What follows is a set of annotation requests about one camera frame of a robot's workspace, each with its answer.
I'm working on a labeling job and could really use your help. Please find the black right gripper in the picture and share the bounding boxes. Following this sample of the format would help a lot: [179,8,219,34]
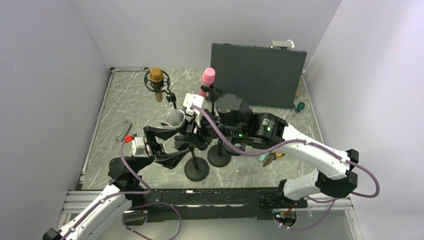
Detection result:
[181,108,246,148]

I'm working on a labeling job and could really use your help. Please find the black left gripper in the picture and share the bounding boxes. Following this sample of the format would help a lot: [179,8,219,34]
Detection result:
[132,126,190,175]

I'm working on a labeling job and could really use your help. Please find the black mesh-head microphone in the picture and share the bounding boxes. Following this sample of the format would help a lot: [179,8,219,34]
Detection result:
[178,109,187,136]

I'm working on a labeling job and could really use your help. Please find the black clip desk stand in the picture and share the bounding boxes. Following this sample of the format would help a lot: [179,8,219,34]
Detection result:
[174,134,210,182]

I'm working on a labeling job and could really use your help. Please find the mint green microphone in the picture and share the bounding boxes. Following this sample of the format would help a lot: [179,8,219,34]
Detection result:
[259,153,273,164]

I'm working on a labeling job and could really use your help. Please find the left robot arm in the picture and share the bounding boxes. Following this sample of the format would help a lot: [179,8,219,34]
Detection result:
[42,126,189,240]

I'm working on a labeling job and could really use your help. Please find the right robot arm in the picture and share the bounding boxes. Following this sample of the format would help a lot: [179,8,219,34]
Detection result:
[183,93,359,208]

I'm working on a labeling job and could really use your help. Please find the black pink-mic desk stand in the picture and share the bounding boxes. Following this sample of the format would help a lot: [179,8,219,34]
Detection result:
[200,84,223,116]

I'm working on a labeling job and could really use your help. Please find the pink microphone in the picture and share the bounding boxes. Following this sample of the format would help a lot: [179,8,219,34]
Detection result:
[198,67,216,98]

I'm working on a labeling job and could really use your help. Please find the gold condenser microphone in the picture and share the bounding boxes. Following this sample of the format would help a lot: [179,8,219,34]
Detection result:
[148,66,164,103]

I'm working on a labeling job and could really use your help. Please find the dark green upright board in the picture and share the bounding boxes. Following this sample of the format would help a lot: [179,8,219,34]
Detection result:
[210,43,307,109]

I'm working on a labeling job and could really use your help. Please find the metal clamp behind board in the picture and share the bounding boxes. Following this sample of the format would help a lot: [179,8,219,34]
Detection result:
[271,39,295,50]

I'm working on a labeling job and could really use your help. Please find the black shock-mount desk stand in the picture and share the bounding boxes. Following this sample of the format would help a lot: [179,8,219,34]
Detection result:
[207,139,240,168]

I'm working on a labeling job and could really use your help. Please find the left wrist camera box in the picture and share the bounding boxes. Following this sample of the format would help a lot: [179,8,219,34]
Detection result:
[123,133,146,157]

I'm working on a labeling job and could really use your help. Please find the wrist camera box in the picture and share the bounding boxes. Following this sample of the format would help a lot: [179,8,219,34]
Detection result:
[123,133,146,157]
[183,93,205,127]

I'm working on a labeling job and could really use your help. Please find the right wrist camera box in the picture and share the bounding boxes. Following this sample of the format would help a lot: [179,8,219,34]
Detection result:
[183,93,205,127]

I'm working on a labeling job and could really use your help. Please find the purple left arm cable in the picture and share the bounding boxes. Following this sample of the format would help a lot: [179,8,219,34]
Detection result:
[59,140,183,240]

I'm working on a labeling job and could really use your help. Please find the black tripod shock-mount stand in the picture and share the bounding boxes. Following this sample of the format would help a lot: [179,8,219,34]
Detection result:
[143,69,182,128]

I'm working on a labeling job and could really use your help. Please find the yellow-handled pliers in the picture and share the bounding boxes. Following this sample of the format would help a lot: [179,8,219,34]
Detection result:
[262,151,284,168]

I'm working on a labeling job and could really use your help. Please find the green-handled screwdriver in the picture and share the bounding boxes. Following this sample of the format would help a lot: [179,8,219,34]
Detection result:
[293,102,305,117]

